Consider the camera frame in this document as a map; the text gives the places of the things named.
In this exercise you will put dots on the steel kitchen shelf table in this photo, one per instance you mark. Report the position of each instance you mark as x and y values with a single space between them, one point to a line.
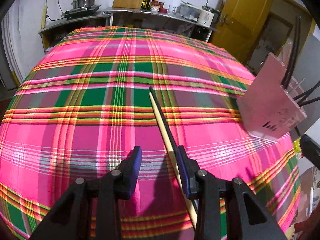
170 23

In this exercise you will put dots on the black induction cooker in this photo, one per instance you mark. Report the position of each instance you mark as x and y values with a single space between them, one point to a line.
80 12

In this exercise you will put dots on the yellow wooden door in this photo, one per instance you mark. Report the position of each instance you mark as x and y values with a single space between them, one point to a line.
239 26

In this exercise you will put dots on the white electric kettle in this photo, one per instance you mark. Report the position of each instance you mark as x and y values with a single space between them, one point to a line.
206 18

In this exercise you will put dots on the pink plaid tablecloth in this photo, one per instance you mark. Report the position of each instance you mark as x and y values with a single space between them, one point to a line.
85 106

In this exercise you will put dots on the clear plastic container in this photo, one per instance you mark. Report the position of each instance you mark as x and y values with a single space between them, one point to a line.
189 11

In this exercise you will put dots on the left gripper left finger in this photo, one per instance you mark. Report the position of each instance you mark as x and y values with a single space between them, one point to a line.
71 215

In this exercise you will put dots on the cream bamboo chopstick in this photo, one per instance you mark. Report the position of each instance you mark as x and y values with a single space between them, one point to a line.
191 209

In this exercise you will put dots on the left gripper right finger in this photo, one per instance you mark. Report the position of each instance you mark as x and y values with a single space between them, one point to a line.
246 217

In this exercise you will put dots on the red lidded jar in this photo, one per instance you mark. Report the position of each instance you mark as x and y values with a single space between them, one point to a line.
156 6

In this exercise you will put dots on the low wooden cabinet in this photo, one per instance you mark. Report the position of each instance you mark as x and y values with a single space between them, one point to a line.
53 33

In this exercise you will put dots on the pink utensil holder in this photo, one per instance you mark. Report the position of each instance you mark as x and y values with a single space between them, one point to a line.
267 110

